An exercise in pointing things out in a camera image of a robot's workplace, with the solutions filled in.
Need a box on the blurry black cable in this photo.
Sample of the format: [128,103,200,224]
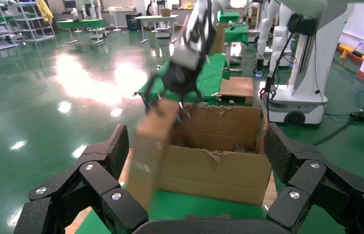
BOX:
[312,87,364,147]

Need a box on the small brown cardboard box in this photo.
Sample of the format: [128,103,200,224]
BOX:
[127,98,181,211]

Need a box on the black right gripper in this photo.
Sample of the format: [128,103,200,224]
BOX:
[143,61,204,112]

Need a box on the yellow red floor barrier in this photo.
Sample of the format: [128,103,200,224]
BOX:
[336,42,364,85]

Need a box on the long green covered table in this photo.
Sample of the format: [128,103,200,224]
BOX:
[57,19,107,44]

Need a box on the tall brown cardboard box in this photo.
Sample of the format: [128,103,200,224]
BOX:
[210,22,228,55]

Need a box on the long white table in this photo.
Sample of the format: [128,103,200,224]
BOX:
[134,14,179,43]

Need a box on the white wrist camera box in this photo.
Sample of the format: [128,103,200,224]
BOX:
[170,0,216,70]

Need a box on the large green tablecloth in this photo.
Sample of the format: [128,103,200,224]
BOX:
[75,189,268,234]

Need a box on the brown wooden platform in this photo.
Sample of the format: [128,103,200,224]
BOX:
[219,77,254,105]

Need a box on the green side table cloth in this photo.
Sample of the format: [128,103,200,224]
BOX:
[138,53,231,104]

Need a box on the open brown cardboard carton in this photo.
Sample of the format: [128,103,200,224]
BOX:
[157,102,273,207]

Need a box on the yellow hanging garment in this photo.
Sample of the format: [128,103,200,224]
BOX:
[36,0,54,24]

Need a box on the white standing fan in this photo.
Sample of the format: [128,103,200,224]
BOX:
[108,6,122,32]

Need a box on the white wheeled idle robot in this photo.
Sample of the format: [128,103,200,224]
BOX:
[261,0,357,126]

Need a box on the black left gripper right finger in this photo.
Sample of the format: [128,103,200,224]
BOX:
[263,122,364,234]

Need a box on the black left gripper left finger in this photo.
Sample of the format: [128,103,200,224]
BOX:
[14,124,149,234]

